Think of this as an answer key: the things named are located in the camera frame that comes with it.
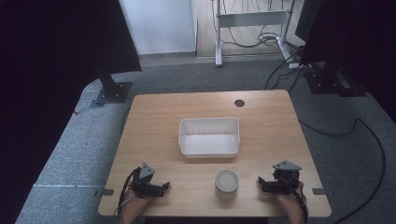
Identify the black monitor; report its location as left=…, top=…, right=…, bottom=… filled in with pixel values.
left=294, top=0, right=321, bottom=43

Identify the hand-held gripper cable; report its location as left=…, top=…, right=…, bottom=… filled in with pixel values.
left=117, top=167, right=142, bottom=217
left=279, top=175, right=310, bottom=224

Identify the left hand-held gripper cable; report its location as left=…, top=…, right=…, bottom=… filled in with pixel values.
left=117, top=167, right=142, bottom=217

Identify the white plastic bin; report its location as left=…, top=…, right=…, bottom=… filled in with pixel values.
left=177, top=117, right=241, bottom=160

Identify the black curtain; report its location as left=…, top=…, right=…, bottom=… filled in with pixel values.
left=0, top=0, right=143, bottom=224
left=299, top=0, right=396, bottom=124

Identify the right hand-held gripper cable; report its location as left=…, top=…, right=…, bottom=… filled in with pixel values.
left=279, top=175, right=310, bottom=224

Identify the person's right hand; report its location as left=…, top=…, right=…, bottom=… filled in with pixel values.
left=275, top=182, right=308, bottom=213

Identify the person's left hand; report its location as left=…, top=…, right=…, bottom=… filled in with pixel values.
left=120, top=188, right=154, bottom=217

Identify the bundle of black cables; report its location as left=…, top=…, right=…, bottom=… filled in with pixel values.
left=218, top=0, right=307, bottom=50

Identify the long black floor cable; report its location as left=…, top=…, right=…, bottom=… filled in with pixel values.
left=298, top=117, right=387, bottom=224

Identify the white desk frame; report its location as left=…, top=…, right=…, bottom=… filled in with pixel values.
left=211, top=0, right=297, bottom=68

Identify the black metal stand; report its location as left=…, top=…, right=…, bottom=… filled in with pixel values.
left=303, top=60, right=367, bottom=98
left=92, top=63, right=134, bottom=105

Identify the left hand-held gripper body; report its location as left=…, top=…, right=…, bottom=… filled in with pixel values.
left=130, top=162, right=161, bottom=199

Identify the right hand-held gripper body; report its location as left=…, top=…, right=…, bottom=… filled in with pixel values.
left=272, top=160, right=303, bottom=196

